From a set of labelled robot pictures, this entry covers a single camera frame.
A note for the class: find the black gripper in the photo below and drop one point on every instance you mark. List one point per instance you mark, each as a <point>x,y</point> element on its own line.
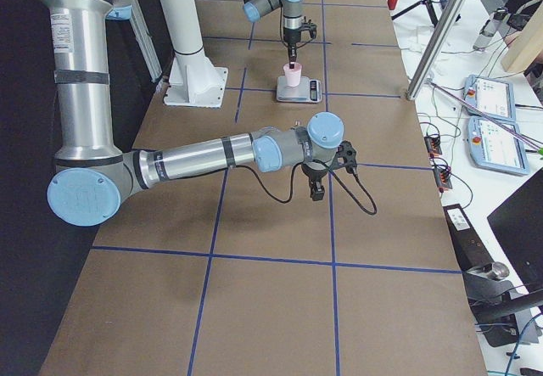
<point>291,37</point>
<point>312,173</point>

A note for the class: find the pink plastic cup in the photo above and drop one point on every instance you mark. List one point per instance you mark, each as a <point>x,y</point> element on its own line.
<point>292,77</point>

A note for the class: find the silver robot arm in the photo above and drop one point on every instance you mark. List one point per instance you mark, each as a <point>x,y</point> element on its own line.
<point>291,9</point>
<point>104,88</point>

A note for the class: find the digital kitchen scale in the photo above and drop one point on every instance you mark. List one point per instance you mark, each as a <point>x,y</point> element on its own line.
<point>308,91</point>

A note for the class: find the near blue teach pendant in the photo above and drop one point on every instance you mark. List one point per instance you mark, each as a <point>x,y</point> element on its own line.
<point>494,149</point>

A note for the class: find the blue teach pendant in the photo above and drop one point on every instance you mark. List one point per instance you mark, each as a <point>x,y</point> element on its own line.
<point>491,96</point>
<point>494,149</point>

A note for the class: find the far blue teach pendant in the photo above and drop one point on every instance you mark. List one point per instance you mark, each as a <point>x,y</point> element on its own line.
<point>491,96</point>

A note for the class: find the black computer monitor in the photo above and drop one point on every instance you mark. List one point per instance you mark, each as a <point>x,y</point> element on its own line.
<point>517,226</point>

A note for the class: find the metal reacher grabber stick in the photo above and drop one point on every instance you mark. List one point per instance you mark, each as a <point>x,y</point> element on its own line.
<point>529,142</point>

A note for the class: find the black desk clamp device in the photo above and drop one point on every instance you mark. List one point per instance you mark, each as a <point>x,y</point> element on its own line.
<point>500,310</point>

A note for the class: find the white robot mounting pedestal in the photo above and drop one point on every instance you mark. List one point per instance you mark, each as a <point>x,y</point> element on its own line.
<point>194,80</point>

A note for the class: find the aluminium frame post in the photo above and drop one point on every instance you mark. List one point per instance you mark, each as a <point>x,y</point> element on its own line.
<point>441,31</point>

